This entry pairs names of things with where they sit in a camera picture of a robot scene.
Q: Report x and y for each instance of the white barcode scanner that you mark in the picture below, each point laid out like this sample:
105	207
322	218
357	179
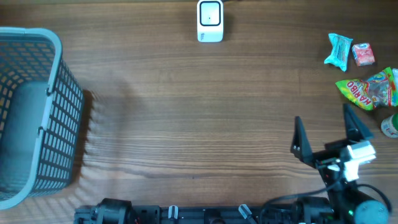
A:
210	21

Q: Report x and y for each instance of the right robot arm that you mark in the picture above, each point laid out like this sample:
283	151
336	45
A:
350	204

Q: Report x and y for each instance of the green lid jar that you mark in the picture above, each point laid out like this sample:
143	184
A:
389	126

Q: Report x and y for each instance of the grey plastic basket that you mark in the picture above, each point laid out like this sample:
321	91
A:
41	109

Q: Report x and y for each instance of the Haribo gummy candy bag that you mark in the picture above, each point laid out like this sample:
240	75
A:
378	90

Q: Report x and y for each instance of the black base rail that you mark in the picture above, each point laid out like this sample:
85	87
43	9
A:
202	214

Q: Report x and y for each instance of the white cardboard box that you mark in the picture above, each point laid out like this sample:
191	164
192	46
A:
395	73

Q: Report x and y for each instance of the teal wet wipes pack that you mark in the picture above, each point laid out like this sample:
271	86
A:
340	50

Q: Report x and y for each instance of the small red tissue pack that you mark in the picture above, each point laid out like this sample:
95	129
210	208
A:
363	54

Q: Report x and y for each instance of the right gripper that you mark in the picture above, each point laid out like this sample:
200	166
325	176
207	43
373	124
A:
302	147

